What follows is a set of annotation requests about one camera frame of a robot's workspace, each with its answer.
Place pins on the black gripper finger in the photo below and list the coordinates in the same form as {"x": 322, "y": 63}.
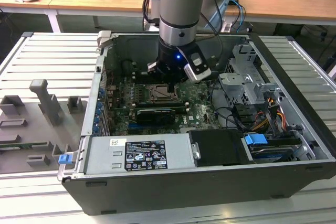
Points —
{"x": 172, "y": 87}

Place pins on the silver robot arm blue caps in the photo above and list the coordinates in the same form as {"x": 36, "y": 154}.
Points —
{"x": 178, "y": 6}

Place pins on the black RAM slot bank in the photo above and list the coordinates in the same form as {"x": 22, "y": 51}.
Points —
{"x": 141, "y": 77}
{"x": 160, "y": 102}

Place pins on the CPU socket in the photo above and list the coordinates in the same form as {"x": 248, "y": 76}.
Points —
{"x": 150, "y": 87}

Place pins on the blue expansion slot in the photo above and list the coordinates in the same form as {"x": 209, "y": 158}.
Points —
{"x": 136, "y": 128}

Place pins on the black graphics card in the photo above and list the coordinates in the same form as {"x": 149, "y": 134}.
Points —
{"x": 155, "y": 116}

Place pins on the green motherboard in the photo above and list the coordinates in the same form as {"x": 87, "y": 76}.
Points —
{"x": 202, "y": 108}

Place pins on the black cylindrical board component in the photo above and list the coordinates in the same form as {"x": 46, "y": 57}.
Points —
{"x": 127, "y": 66}

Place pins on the grey metal disk bay cage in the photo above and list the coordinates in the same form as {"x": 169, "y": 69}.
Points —
{"x": 241, "y": 87}

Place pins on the grey power supply unit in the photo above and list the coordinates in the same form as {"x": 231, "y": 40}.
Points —
{"x": 105, "y": 155}

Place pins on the open black PC case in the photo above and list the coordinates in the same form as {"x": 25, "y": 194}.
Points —
{"x": 183, "y": 190}

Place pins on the disk drive in bay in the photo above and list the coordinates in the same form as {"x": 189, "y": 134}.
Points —
{"x": 270, "y": 151}

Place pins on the blue case release latch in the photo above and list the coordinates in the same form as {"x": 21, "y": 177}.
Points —
{"x": 65, "y": 159}

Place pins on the grey parts rack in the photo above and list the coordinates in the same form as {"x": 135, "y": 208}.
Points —
{"x": 39, "y": 129}

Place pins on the green circuit board strip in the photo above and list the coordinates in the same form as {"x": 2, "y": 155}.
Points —
{"x": 23, "y": 145}

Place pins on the black camera mounting bracket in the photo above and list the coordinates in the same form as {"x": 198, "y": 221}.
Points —
{"x": 193, "y": 53}

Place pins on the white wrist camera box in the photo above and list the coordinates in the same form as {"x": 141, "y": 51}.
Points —
{"x": 198, "y": 73}

